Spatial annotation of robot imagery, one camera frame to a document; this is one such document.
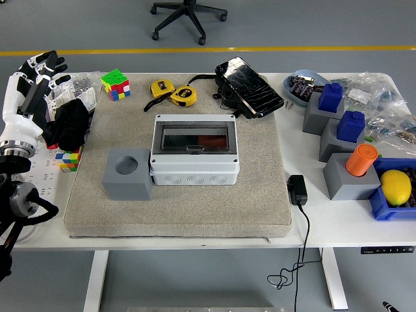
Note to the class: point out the yellow tape measure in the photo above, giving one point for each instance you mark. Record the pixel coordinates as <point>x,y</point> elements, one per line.
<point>183,95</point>
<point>161,87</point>

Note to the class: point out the clear bags of electronic parts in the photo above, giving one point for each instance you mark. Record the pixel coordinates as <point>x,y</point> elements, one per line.
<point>386,97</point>

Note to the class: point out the dark component packets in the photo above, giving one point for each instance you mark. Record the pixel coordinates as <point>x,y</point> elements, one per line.
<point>300,86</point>

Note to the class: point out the clear bags of small parts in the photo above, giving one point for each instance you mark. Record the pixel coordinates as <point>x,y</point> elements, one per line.
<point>83,87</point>

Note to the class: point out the black power adapter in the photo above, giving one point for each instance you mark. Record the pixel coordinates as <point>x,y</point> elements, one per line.
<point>298,190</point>

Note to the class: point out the black office chair base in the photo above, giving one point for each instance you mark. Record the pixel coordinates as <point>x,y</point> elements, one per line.
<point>190,19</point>

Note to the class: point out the light blue bowl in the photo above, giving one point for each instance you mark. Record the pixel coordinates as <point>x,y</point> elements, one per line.
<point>291,94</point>

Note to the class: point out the yellow lemon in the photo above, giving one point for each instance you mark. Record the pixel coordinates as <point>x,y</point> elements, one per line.
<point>396,187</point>

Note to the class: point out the grey block holder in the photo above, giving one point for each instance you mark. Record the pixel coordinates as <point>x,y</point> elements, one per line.
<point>331,146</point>
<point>313,120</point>
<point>344,187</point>

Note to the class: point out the blue block battery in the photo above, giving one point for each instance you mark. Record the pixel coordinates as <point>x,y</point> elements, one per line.
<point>330,97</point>
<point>351,128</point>

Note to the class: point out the white power strip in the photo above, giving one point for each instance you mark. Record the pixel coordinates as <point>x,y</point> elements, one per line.
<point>45,182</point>

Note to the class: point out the grey block with round hole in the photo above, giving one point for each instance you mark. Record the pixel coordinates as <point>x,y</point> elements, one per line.
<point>130,185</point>

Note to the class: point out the orange cylinder battery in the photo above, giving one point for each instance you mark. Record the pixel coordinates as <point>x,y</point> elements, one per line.
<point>360,161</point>
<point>213,141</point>

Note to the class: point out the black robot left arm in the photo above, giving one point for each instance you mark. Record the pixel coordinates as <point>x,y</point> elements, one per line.
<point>19,191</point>

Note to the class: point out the blue plastic bin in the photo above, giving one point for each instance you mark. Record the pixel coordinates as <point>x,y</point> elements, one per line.
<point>380,208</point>

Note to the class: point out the white table leg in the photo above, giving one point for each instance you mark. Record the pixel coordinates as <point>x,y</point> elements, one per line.
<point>96,282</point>
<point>334,279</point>

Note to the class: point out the Rubik's cube with white face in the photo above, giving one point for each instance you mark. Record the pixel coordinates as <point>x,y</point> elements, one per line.
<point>67,161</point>

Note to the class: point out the small metal screws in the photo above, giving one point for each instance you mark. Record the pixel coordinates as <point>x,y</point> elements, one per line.
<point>288,104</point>

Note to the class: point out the grey plastic electrical box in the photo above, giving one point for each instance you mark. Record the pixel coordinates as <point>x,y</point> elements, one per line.
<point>195,170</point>

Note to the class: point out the black table control panel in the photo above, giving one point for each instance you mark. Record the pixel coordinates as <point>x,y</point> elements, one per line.
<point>386,250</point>

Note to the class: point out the Rubik's cube with green face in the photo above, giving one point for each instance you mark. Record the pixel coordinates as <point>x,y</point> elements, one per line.
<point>113,81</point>

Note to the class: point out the black cloth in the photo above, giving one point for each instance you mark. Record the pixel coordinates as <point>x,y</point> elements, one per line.
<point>70,125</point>

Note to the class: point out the grey-brown mat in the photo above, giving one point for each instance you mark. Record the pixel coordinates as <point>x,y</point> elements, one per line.
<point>182,214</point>

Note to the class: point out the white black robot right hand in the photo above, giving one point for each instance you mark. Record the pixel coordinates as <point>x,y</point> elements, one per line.
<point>389,307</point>

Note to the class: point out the transparent hinged box lid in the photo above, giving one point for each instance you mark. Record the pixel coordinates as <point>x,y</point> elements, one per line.
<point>195,122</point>

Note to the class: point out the glossy black case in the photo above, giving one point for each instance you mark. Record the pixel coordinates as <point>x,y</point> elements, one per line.
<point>250,87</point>

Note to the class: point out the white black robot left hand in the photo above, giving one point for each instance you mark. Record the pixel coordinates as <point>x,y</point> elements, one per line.
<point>16,107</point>

